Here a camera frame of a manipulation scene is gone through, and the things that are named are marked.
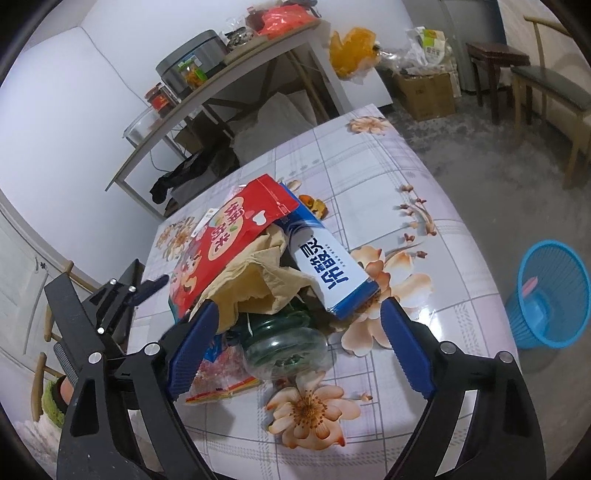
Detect long grey side table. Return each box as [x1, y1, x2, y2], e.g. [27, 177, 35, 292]
[105, 17, 352, 221]

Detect wooden chair with grey cushion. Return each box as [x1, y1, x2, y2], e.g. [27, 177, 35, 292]
[510, 15, 591, 191]

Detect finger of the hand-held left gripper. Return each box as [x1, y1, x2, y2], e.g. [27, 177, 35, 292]
[131, 274, 170, 306]

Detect white sack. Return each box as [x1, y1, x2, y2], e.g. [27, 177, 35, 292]
[230, 90, 334, 168]

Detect clear wrapper with pink print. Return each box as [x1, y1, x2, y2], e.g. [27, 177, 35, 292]
[185, 332, 267, 407]

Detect blue plastic basket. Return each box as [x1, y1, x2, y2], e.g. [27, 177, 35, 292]
[504, 239, 591, 350]

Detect red sauce jar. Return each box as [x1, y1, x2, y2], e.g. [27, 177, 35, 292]
[144, 85, 171, 117]

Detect clear bag of dark snacks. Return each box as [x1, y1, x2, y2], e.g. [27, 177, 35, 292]
[224, 25, 260, 52]

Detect green plastic bottle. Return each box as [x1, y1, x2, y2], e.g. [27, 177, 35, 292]
[241, 306, 336, 383]

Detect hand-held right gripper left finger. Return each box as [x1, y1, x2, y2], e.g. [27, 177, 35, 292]
[56, 299, 221, 480]

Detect small cardboard box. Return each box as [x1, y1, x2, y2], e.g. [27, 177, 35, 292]
[173, 115, 219, 156]

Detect black cloth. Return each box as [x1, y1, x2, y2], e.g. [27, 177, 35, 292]
[150, 150, 237, 205]

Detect orange peel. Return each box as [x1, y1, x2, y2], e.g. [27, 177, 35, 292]
[284, 180, 330, 221]

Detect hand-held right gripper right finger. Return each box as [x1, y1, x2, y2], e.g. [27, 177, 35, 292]
[379, 296, 549, 480]

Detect dark wooden stool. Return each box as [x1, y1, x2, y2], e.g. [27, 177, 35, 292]
[465, 41, 532, 126]

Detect crumpled clear plastic bags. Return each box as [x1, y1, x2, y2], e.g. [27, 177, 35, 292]
[375, 46, 417, 77]

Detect jar of orange pickles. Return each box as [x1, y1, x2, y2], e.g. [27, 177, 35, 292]
[179, 58, 207, 89]

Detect blue toothpaste box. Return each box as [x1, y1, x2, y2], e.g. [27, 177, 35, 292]
[272, 205, 384, 322]

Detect large cardboard box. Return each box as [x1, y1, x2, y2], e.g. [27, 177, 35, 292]
[392, 71, 459, 123]

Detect white panelled door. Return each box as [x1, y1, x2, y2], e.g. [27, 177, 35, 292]
[0, 191, 63, 374]

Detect red plastic bag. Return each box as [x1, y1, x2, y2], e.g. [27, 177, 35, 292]
[255, 4, 320, 38]

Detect tan paper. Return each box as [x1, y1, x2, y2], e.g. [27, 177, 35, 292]
[191, 225, 325, 334]

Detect silver rice cooker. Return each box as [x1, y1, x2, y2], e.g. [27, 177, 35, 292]
[156, 30, 228, 99]

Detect clear glass bowl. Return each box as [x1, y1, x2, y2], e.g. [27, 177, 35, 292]
[122, 107, 163, 145]

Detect grey metal cabinet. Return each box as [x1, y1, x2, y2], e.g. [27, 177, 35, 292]
[441, 0, 505, 95]

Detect red snack bag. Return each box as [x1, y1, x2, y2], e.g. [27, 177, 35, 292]
[168, 174, 302, 325]

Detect white and green packet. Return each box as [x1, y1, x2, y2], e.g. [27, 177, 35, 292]
[405, 26, 456, 71]

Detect person's left forearm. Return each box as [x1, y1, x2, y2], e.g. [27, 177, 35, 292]
[41, 376, 78, 428]

